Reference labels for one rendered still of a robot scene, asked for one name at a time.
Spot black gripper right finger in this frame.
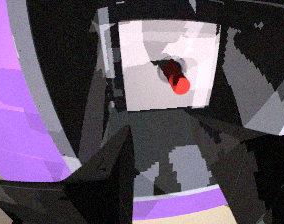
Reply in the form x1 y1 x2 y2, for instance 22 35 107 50
190 115 284 224

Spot white square plate with hole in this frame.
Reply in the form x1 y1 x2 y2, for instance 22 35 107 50
118 18 220 113

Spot red peg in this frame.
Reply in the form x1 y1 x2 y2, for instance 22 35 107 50
163 60 190 95

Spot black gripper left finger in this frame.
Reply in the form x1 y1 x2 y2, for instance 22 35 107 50
0 125 135 224

